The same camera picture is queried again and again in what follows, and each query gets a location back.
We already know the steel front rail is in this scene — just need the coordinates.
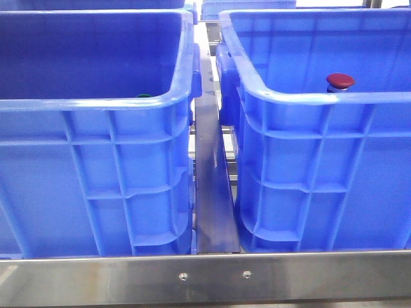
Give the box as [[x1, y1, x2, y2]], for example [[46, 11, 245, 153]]
[[1, 250, 410, 307]]

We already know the blue plastic target bin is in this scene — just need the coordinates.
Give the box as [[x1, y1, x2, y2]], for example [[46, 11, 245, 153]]
[[218, 8, 410, 253]]

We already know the red mushroom push button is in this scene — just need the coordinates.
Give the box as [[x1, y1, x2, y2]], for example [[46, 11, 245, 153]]
[[326, 73, 355, 93]]

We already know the blue crate back centre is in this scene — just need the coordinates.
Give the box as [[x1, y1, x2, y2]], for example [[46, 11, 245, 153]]
[[201, 0, 297, 21]]

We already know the blue crate behind source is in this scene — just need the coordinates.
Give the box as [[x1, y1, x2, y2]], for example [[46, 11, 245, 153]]
[[1, 0, 195, 11]]

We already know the blue plastic source bin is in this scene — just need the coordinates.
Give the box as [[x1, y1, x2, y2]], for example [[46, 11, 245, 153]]
[[1, 10, 202, 259]]

